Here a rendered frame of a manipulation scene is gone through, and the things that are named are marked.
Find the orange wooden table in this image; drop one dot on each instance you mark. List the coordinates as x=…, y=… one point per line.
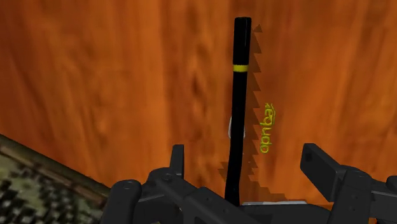
x=124, y=77

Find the black pen with yellow band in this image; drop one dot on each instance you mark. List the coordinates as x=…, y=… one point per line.
x=238, y=102

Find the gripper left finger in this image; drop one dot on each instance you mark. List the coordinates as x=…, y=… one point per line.
x=173, y=198

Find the green patterned rug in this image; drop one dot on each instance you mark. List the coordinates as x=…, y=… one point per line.
x=28, y=195

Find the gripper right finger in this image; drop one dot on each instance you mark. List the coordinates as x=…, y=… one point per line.
x=350, y=189

